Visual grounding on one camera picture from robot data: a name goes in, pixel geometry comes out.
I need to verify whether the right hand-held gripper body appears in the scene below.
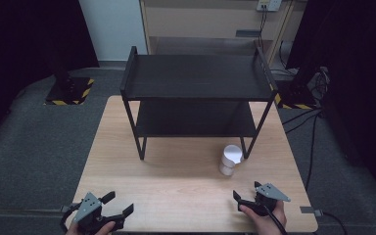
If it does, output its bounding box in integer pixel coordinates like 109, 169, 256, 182
254, 182, 292, 217

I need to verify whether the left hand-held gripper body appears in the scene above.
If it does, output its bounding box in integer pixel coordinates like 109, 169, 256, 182
72, 191, 125, 235

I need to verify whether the person's left hand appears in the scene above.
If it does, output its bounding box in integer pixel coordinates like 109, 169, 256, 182
66, 220, 116, 235

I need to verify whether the person's right hand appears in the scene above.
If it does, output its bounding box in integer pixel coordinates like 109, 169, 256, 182
239, 200, 288, 235

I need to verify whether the grey tape strip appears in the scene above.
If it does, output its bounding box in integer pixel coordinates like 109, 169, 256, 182
299, 206, 324, 217

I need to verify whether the black stand base striped tape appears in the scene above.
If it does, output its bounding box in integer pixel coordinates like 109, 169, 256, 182
44, 67, 96, 107
273, 67, 323, 111

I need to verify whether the black two-tier shelf rack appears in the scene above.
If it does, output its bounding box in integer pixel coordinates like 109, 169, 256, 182
119, 45, 279, 161

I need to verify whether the black curtain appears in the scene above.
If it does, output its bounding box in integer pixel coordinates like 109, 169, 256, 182
0, 0, 101, 153
286, 0, 376, 208

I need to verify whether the light wooden cabinet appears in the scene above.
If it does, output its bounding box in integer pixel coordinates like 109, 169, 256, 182
139, 0, 308, 67

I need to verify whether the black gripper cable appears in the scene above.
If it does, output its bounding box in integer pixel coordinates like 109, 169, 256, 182
59, 202, 81, 233
263, 205, 289, 235

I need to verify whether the black floor cable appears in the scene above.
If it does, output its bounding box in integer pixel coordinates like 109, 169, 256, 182
305, 111, 321, 192
281, 107, 324, 135
320, 211, 350, 235

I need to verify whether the black power cable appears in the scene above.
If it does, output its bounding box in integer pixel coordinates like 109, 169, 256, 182
257, 5, 269, 52

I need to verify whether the white wall power outlet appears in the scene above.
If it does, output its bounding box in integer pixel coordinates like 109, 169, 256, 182
256, 0, 284, 13

